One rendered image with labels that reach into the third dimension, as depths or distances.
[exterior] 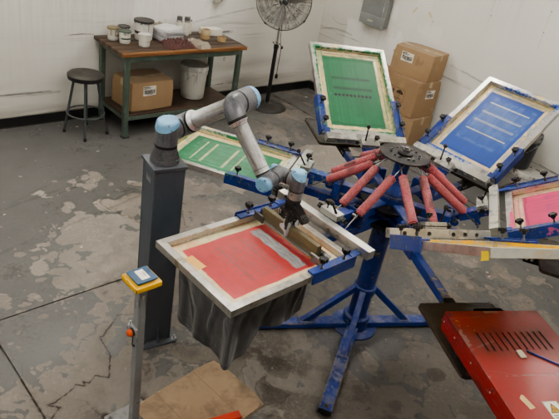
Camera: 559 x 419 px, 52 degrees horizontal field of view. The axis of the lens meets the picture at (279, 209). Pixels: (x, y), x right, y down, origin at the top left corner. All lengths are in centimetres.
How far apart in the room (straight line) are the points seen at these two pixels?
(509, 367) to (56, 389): 229
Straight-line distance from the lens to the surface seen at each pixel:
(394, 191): 343
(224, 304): 245
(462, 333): 249
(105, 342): 369
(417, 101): 676
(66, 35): 618
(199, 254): 278
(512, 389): 236
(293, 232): 288
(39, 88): 623
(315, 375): 366
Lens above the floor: 257
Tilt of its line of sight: 30 degrees down
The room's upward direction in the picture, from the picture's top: 11 degrees clockwise
